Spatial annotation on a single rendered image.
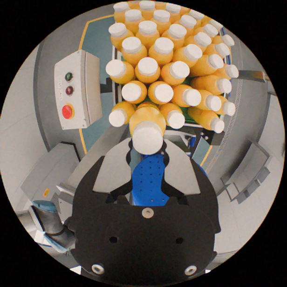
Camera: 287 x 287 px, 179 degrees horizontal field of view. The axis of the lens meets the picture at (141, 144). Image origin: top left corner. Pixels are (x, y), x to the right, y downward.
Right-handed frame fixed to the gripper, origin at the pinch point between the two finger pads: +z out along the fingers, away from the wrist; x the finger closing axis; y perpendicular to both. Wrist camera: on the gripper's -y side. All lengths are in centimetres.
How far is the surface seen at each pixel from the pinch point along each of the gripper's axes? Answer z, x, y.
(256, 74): 11, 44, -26
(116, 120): 9.2, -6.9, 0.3
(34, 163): 46, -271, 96
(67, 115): 6.1, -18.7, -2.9
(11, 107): 37, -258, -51
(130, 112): 12.7, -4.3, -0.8
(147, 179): 7.2, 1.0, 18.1
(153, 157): 18.1, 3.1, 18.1
